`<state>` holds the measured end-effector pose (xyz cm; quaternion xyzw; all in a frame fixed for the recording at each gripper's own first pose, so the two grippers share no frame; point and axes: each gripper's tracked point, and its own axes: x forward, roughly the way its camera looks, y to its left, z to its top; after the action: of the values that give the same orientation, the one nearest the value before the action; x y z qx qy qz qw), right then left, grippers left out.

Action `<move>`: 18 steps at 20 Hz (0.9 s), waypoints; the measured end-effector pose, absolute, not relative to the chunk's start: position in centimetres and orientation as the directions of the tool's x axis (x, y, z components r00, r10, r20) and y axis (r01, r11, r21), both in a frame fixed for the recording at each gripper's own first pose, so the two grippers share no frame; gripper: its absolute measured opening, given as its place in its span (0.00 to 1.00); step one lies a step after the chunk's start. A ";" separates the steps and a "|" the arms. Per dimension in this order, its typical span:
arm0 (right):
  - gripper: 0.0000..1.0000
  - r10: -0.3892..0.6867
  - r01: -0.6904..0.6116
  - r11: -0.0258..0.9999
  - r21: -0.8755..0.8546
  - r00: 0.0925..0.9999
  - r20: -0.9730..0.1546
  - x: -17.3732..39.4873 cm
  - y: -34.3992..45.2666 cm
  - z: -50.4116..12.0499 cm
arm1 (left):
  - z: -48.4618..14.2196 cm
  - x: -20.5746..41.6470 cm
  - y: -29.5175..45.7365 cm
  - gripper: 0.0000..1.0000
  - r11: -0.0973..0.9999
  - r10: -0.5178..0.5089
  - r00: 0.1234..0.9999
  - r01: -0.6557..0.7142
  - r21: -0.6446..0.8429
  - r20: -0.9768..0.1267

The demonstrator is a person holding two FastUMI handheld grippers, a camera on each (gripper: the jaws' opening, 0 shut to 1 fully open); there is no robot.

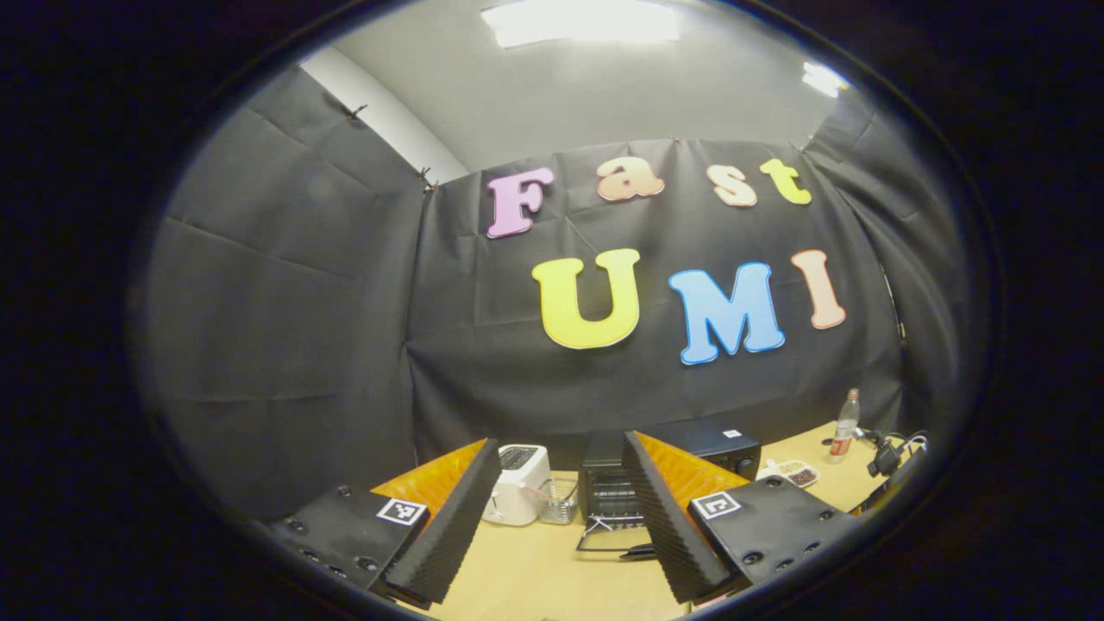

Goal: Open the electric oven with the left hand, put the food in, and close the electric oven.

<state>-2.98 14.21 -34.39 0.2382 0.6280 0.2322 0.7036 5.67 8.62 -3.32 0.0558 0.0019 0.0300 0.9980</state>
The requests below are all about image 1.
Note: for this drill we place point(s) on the small ceiling light panel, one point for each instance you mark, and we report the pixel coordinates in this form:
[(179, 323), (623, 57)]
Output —
[(824, 79)]

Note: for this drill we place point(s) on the black backdrop cloth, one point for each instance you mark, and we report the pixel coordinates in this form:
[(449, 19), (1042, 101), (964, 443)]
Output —
[(302, 345)]

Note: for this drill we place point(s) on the white toaster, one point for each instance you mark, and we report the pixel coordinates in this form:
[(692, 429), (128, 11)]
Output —
[(517, 492)]

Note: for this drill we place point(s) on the large ceiling light panel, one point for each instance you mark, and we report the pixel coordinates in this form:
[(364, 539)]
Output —
[(578, 21)]

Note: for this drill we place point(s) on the white divided dish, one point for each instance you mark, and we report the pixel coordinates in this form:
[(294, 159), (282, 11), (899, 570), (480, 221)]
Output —
[(770, 473)]

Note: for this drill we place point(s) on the clear glass container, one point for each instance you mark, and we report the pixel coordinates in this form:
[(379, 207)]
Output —
[(561, 509)]

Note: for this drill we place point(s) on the clear plastic bottle red label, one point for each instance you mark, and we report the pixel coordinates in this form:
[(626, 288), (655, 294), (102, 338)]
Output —
[(843, 431)]

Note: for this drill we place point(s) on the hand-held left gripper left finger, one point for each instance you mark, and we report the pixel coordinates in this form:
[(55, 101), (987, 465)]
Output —
[(457, 526)]

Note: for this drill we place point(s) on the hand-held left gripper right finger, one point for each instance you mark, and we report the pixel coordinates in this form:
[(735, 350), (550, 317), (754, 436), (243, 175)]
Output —
[(668, 535)]

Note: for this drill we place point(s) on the pile of dark red beans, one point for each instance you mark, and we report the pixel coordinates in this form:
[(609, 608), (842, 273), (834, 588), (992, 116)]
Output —
[(805, 476)]

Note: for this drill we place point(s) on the black electric oven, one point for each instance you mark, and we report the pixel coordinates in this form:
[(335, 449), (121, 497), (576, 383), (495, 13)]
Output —
[(716, 444)]

